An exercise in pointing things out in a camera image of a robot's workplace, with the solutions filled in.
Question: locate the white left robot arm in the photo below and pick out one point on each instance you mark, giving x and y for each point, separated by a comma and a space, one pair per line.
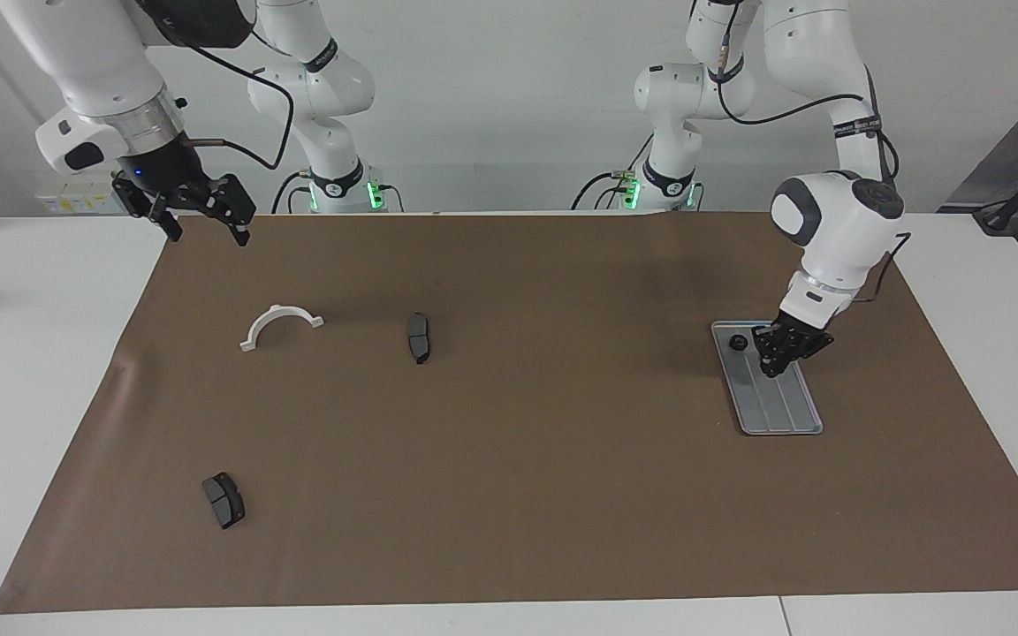
840, 230

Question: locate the white wall socket box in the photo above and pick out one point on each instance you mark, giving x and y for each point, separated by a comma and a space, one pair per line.
76, 199

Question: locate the silver metal tray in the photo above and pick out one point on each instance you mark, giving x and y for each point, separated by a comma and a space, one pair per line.
778, 406

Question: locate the short dark brake pad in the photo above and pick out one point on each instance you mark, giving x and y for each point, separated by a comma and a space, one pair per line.
223, 500

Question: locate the brown paper table mat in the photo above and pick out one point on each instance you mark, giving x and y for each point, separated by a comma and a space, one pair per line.
562, 495

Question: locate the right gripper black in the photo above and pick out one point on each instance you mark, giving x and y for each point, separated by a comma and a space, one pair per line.
166, 168

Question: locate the long dark brake pad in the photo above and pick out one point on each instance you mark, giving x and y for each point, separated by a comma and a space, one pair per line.
419, 337

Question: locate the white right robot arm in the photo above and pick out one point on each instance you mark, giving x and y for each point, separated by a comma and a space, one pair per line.
85, 62

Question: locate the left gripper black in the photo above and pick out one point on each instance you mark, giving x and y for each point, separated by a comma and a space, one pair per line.
802, 336

